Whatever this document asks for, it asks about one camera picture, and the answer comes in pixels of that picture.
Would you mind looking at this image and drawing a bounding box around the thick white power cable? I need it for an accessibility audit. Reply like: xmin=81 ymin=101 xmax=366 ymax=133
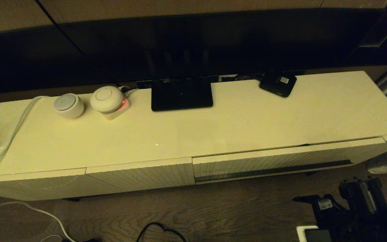
xmin=0 ymin=96 xmax=76 ymax=242

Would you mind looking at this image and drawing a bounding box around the white cabinet drawer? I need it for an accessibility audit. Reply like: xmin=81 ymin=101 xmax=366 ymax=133
xmin=192 ymin=137 xmax=387 ymax=185

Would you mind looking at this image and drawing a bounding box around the white round dome device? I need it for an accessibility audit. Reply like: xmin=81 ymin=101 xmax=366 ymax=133
xmin=90 ymin=86 xmax=124 ymax=113

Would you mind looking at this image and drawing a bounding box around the white ribbed cabinet door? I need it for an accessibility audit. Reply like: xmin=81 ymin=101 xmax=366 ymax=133
xmin=85 ymin=157 xmax=196 ymax=195
xmin=0 ymin=168 xmax=87 ymax=201

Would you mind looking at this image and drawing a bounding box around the white power strip red light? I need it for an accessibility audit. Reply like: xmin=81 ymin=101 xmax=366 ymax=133
xmin=103 ymin=97 xmax=131 ymax=120

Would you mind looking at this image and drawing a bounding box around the black flat television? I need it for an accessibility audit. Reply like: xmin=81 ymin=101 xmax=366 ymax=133
xmin=0 ymin=8 xmax=387 ymax=94

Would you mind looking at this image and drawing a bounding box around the black box with white label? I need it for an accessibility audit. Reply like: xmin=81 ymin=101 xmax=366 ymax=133
xmin=259 ymin=72 xmax=297 ymax=98

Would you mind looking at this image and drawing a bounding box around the thin white cable loop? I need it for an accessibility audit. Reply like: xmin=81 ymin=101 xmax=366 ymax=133
xmin=39 ymin=234 xmax=63 ymax=242

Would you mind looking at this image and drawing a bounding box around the thin black wall cable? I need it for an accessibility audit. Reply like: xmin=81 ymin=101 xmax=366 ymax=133
xmin=35 ymin=0 xmax=122 ymax=86

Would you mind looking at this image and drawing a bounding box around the white speaker with grey top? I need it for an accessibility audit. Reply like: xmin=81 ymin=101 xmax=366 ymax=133
xmin=53 ymin=93 xmax=85 ymax=119

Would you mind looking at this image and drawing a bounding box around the white TV cabinet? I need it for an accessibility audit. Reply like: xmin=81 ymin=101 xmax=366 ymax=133
xmin=0 ymin=71 xmax=387 ymax=202

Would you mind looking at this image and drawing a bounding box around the black floor cable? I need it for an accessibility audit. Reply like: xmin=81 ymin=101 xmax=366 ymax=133
xmin=136 ymin=222 xmax=187 ymax=242

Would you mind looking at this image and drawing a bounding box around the black television base plate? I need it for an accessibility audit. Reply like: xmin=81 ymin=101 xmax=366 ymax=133
xmin=151 ymin=77 xmax=213 ymax=112

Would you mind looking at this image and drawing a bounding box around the black coiled cable with plug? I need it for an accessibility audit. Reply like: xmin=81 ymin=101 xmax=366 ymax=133
xmin=62 ymin=237 xmax=101 ymax=242

